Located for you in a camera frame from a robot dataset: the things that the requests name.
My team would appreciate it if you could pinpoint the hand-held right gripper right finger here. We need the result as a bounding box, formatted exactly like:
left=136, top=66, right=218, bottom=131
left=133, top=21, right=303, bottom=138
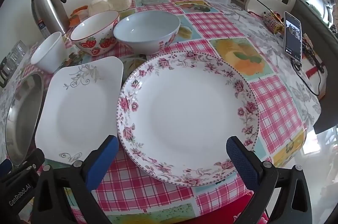
left=226, top=136, right=320, bottom=224

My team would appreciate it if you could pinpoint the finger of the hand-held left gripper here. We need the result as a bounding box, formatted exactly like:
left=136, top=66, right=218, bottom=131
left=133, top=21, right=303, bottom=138
left=12, top=148, right=46, bottom=174
left=0, top=159, right=13, bottom=179

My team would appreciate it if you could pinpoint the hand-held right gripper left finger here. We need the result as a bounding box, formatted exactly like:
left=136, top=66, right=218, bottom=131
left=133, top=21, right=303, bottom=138
left=32, top=135, right=120, bottom=224

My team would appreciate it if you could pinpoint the stainless steel pan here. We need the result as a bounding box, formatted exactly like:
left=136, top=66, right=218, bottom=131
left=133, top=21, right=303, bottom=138
left=5, top=72, right=47, bottom=166

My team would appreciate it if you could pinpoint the round floral plate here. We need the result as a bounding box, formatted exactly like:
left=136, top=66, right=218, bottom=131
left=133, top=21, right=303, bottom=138
left=116, top=50, right=260, bottom=187

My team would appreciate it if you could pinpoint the small white cup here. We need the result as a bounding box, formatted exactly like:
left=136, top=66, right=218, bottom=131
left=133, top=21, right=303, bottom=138
left=30, top=31, right=66, bottom=74

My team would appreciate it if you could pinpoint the strawberry print bowl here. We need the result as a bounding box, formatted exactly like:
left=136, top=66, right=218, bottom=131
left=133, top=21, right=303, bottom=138
left=70, top=10, right=120, bottom=56

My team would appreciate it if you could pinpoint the pale blue bowl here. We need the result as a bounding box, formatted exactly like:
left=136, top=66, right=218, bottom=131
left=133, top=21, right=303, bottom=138
left=113, top=11, right=181, bottom=55

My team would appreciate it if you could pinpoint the square white plate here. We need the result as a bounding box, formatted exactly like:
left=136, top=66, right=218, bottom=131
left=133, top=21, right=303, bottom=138
left=35, top=56, right=124, bottom=164

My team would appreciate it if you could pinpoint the pink checked tablecloth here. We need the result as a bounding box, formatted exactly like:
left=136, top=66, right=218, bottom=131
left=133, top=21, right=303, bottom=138
left=0, top=0, right=323, bottom=224

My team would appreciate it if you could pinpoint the red and white bag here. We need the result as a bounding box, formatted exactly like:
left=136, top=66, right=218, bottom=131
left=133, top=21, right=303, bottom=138
left=302, top=53, right=328, bottom=99

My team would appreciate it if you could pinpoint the smartphone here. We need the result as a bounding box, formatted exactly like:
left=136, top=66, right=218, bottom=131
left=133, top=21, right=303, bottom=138
left=283, top=12, right=303, bottom=60

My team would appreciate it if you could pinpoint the yellow patterned roll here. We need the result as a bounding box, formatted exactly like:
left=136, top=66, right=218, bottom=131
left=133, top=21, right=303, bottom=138
left=262, top=11, right=284, bottom=34

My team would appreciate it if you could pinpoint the orange snack packet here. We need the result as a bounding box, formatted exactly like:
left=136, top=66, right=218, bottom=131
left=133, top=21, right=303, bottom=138
left=69, top=5, right=89, bottom=27

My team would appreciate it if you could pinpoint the stainless steel thermos jug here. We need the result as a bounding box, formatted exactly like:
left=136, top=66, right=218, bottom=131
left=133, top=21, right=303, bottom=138
left=29, top=0, right=70, bottom=38

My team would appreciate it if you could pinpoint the bag of white steamed buns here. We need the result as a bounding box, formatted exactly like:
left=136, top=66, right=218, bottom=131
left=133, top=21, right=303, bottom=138
left=88, top=0, right=132, bottom=17

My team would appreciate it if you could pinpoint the grey sofa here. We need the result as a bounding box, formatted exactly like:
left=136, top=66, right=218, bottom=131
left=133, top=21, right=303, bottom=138
left=298, top=0, right=338, bottom=135

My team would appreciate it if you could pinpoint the black phone cable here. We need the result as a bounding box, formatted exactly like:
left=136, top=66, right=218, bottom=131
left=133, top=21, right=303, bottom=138
left=231, top=0, right=328, bottom=100

